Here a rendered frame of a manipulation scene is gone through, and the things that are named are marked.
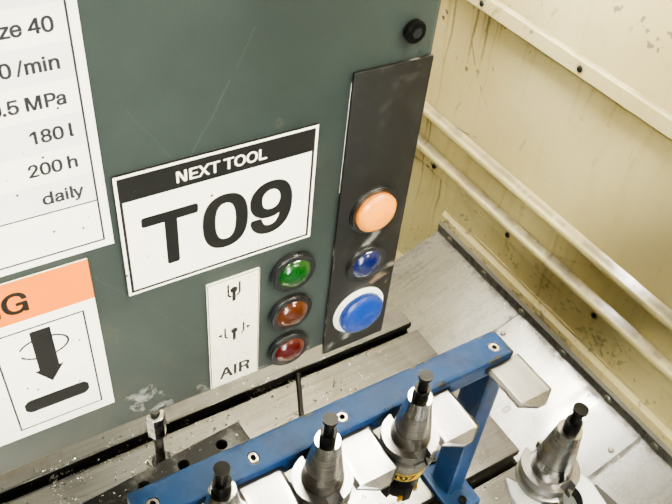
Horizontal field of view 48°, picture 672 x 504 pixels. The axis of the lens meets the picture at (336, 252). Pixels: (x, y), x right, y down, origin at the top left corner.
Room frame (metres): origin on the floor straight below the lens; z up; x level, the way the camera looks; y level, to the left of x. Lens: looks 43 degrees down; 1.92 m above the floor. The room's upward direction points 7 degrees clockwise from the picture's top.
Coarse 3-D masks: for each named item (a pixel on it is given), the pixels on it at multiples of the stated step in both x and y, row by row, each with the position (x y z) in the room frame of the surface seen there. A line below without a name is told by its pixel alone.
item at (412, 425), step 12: (408, 396) 0.47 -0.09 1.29; (432, 396) 0.48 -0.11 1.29; (408, 408) 0.46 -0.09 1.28; (420, 408) 0.46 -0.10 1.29; (396, 420) 0.47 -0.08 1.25; (408, 420) 0.46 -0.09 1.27; (420, 420) 0.46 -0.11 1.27; (396, 432) 0.46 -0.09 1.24; (408, 432) 0.46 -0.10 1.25; (420, 432) 0.46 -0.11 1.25; (396, 444) 0.46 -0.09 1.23; (408, 444) 0.45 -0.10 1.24; (420, 444) 0.46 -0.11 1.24
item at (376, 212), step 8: (368, 200) 0.31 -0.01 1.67; (376, 200) 0.31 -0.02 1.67; (384, 200) 0.32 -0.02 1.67; (392, 200) 0.32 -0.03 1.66; (360, 208) 0.31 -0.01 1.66; (368, 208) 0.31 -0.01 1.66; (376, 208) 0.31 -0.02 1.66; (384, 208) 0.32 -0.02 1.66; (392, 208) 0.32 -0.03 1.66; (360, 216) 0.31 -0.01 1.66; (368, 216) 0.31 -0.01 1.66; (376, 216) 0.31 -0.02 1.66; (384, 216) 0.32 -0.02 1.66; (392, 216) 0.32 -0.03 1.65; (360, 224) 0.31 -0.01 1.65; (368, 224) 0.31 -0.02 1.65; (376, 224) 0.31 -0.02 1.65; (384, 224) 0.32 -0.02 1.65
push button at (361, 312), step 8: (360, 296) 0.32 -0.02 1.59; (368, 296) 0.32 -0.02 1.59; (376, 296) 0.32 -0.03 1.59; (352, 304) 0.31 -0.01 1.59; (360, 304) 0.31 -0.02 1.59; (368, 304) 0.31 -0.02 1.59; (376, 304) 0.32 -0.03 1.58; (344, 312) 0.31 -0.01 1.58; (352, 312) 0.31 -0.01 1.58; (360, 312) 0.31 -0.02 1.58; (368, 312) 0.31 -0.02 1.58; (376, 312) 0.32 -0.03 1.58; (344, 320) 0.31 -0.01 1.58; (352, 320) 0.31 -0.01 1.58; (360, 320) 0.31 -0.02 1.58; (368, 320) 0.32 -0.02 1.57; (344, 328) 0.31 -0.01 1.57; (352, 328) 0.31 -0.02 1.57; (360, 328) 0.31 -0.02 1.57
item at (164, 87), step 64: (128, 0) 0.25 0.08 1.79; (192, 0) 0.26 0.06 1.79; (256, 0) 0.28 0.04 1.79; (320, 0) 0.30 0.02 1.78; (384, 0) 0.32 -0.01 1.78; (128, 64) 0.25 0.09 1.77; (192, 64) 0.26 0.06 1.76; (256, 64) 0.28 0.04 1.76; (320, 64) 0.30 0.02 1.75; (384, 64) 0.32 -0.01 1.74; (128, 128) 0.25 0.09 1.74; (192, 128) 0.26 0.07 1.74; (256, 128) 0.28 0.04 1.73; (320, 128) 0.30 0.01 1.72; (320, 192) 0.30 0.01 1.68; (256, 256) 0.28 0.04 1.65; (320, 256) 0.30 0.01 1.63; (128, 320) 0.24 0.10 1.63; (192, 320) 0.26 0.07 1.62; (320, 320) 0.31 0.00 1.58; (128, 384) 0.24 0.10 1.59; (192, 384) 0.26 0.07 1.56; (0, 448) 0.20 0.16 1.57; (64, 448) 0.22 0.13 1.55
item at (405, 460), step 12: (384, 420) 0.49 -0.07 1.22; (384, 432) 0.47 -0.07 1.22; (432, 432) 0.48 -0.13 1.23; (384, 444) 0.46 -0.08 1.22; (432, 444) 0.46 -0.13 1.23; (396, 456) 0.45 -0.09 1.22; (408, 456) 0.45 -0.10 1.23; (420, 456) 0.46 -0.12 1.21; (432, 456) 0.46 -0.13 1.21; (408, 468) 0.44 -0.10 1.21
